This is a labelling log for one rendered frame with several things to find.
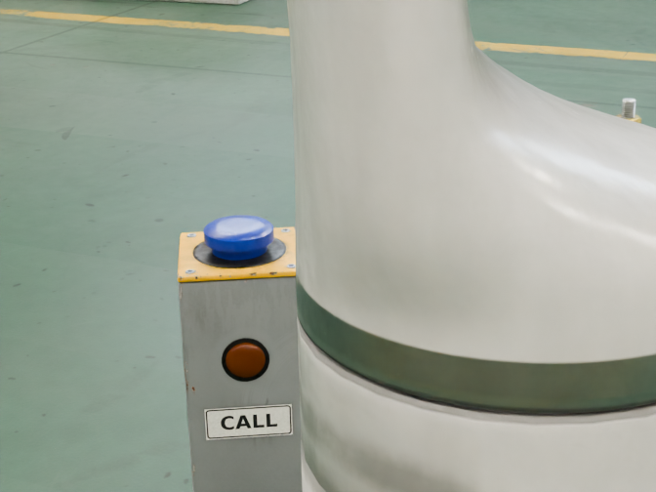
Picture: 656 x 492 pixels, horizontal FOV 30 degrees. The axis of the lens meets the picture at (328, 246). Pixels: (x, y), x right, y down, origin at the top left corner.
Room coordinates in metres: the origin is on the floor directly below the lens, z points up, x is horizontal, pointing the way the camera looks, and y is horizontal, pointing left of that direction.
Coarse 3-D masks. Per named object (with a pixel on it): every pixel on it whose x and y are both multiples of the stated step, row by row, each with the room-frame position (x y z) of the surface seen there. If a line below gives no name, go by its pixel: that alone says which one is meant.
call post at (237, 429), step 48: (192, 288) 0.62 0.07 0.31; (240, 288) 0.62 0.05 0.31; (288, 288) 0.62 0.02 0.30; (192, 336) 0.62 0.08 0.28; (240, 336) 0.62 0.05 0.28; (288, 336) 0.62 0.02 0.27; (192, 384) 0.62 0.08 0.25; (240, 384) 0.62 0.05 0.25; (288, 384) 0.62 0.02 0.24; (192, 432) 0.62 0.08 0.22; (240, 432) 0.62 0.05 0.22; (288, 432) 0.62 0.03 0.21; (192, 480) 0.62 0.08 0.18; (240, 480) 0.62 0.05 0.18; (288, 480) 0.62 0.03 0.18
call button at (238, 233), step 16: (208, 224) 0.66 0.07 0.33; (224, 224) 0.66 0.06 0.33; (240, 224) 0.66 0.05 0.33; (256, 224) 0.66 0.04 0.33; (208, 240) 0.64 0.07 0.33; (224, 240) 0.64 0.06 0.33; (240, 240) 0.63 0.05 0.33; (256, 240) 0.64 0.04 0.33; (272, 240) 0.65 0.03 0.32; (224, 256) 0.64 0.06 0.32; (240, 256) 0.64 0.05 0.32; (256, 256) 0.64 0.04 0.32
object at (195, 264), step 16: (192, 240) 0.67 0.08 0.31; (288, 240) 0.67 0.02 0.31; (192, 256) 0.65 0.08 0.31; (208, 256) 0.65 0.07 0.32; (272, 256) 0.64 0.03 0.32; (288, 256) 0.64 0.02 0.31; (192, 272) 0.62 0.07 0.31; (208, 272) 0.62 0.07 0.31; (224, 272) 0.62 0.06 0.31; (240, 272) 0.62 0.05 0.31; (256, 272) 0.62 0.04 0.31; (272, 272) 0.62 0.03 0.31; (288, 272) 0.62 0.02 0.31
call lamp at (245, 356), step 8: (240, 344) 0.62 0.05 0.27; (248, 344) 0.62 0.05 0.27; (232, 352) 0.62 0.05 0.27; (240, 352) 0.62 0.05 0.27; (248, 352) 0.62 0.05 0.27; (256, 352) 0.62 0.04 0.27; (232, 360) 0.62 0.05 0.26; (240, 360) 0.62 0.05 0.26; (248, 360) 0.62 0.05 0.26; (256, 360) 0.62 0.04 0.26; (264, 360) 0.62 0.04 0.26; (232, 368) 0.62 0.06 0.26; (240, 368) 0.62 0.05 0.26; (248, 368) 0.62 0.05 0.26; (256, 368) 0.62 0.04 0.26; (240, 376) 0.62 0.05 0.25; (248, 376) 0.62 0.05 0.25
